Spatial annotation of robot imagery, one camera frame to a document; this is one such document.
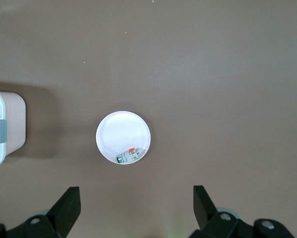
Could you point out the pink box with white lid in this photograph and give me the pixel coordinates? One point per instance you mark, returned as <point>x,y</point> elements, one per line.
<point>13,124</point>

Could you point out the pale pink round plate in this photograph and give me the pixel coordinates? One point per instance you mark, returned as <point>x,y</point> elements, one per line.
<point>121,131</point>

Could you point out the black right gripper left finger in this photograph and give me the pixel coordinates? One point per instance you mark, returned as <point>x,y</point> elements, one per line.
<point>61,215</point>

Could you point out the white switch with orange tab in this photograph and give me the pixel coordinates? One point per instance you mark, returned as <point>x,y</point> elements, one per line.
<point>128,156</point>

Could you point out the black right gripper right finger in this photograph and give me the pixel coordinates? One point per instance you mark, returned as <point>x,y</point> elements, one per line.
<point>209,218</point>

